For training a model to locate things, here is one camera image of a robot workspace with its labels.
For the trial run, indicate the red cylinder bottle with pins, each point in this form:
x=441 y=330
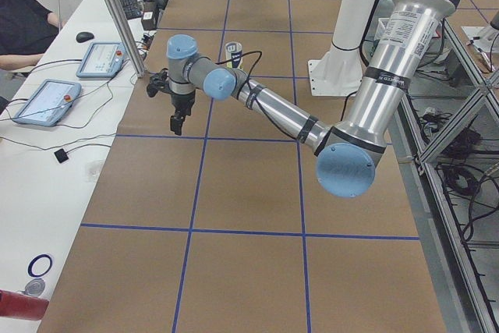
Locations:
x=18 y=306

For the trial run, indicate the black keyboard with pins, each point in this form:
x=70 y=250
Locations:
x=131 y=9

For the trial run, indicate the near teach pendant tablet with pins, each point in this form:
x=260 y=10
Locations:
x=49 y=103

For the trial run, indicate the black computer mouse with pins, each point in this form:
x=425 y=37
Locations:
x=84 y=36

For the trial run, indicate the teach pendant tablet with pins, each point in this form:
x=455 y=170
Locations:
x=102 y=60
x=49 y=103

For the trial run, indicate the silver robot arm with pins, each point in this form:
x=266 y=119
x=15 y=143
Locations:
x=348 y=152

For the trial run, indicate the small black square puck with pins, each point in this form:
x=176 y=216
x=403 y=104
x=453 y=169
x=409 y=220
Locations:
x=61 y=155

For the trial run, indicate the seated person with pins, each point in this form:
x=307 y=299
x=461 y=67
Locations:
x=27 y=31

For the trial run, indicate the clear tennis ball can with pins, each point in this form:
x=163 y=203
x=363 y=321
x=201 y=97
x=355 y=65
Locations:
x=233 y=54

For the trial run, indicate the aluminium frame post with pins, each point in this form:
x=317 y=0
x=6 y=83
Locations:
x=126 y=35

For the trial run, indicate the far teach pendant tablet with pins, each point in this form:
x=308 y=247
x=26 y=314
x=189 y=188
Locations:
x=102 y=60

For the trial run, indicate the black box with label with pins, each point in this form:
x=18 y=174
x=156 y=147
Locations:
x=150 y=16

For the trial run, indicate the round metal lid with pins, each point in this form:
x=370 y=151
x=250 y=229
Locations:
x=34 y=287

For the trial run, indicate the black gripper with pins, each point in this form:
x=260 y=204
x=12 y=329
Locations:
x=182 y=102

